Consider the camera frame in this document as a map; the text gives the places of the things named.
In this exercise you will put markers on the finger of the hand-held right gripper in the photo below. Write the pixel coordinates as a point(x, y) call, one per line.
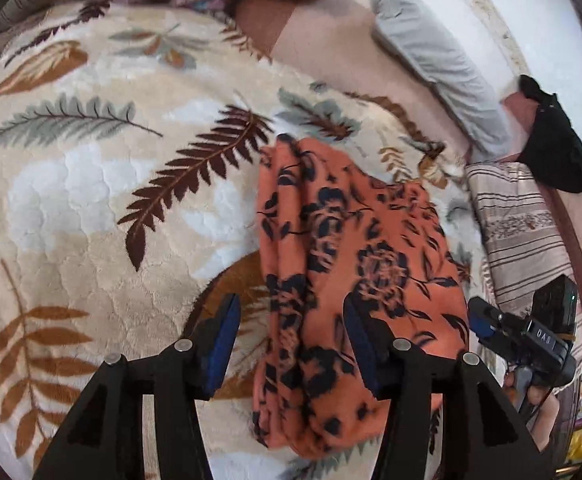
point(486, 320)

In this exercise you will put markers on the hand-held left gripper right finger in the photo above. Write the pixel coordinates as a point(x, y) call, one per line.
point(363, 350)

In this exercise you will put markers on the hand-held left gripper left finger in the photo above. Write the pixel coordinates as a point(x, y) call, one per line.
point(223, 350)

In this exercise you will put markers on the orange floral garment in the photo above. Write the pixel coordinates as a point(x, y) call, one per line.
point(331, 240)

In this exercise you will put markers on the person's right forearm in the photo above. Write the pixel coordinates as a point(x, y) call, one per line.
point(546, 425)

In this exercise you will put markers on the person's right hand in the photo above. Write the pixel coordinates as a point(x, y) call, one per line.
point(533, 391)

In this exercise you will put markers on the black cloth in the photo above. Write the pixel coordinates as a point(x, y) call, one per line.
point(556, 150)

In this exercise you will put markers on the leaf print blanket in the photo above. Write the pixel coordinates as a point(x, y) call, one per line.
point(96, 185)

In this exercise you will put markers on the grey pillow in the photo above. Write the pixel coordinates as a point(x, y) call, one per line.
point(436, 60)

